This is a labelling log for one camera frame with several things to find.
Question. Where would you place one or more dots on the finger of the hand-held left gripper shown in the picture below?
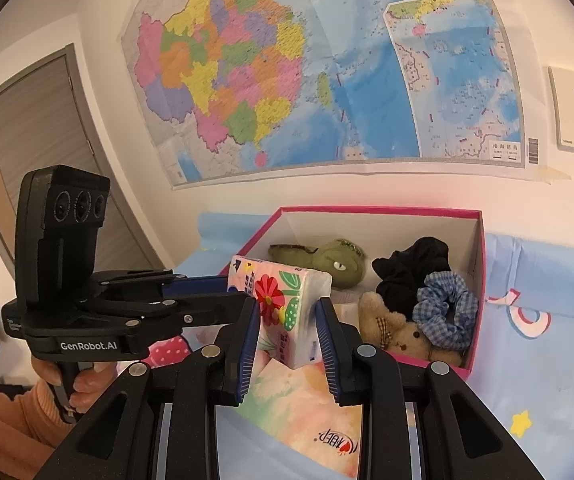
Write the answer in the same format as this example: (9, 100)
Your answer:
(192, 310)
(197, 284)

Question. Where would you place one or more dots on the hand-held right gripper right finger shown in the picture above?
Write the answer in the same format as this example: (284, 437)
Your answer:
(328, 355)

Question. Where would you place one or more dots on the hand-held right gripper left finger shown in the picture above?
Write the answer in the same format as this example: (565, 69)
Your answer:
(247, 355)

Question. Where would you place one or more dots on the floral pocket tissue pack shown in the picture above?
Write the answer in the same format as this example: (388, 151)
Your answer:
(287, 310)

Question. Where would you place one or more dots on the brown teddy bear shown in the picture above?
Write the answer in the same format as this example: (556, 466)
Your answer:
(382, 320)

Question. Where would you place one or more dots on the green plush toy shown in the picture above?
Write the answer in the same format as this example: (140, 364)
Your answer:
(339, 260)

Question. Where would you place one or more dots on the blue gingham scrunchie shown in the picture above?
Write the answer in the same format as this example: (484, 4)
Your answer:
(432, 310)

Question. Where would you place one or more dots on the pink cardboard box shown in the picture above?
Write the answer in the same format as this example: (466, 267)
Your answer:
(367, 230)

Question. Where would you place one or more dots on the person's left forearm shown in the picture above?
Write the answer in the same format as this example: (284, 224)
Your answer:
(7, 425)

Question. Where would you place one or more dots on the person's left hand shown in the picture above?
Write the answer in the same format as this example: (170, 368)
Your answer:
(94, 380)

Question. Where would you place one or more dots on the large pastel tissue pack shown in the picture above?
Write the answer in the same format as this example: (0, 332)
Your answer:
(307, 425)

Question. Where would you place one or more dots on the brown door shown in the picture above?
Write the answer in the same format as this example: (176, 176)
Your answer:
(42, 125)

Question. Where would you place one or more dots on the blue cartoon pig bed sheet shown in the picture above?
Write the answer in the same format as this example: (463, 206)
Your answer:
(542, 360)

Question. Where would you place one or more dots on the colourful wall map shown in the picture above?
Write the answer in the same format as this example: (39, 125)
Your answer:
(317, 60)

